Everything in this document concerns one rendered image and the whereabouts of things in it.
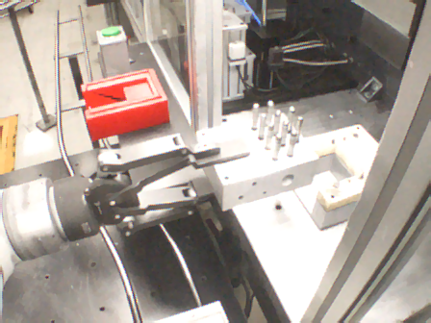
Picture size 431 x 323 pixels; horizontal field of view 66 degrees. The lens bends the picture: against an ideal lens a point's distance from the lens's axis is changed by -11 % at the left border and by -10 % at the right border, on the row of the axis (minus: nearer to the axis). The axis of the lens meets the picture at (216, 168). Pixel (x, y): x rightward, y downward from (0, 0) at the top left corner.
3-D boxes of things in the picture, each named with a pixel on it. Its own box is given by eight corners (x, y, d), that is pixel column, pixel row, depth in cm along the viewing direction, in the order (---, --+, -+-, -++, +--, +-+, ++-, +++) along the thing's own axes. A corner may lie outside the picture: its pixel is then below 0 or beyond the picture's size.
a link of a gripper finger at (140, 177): (106, 185, 44) (100, 178, 43) (189, 144, 44) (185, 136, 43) (111, 209, 41) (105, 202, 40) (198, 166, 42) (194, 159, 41)
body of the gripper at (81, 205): (75, 256, 42) (147, 236, 44) (50, 213, 36) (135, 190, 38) (69, 210, 47) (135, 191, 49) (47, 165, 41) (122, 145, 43)
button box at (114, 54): (104, 73, 86) (94, 29, 77) (135, 66, 87) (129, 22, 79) (108, 89, 80) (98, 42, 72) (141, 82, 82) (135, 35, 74)
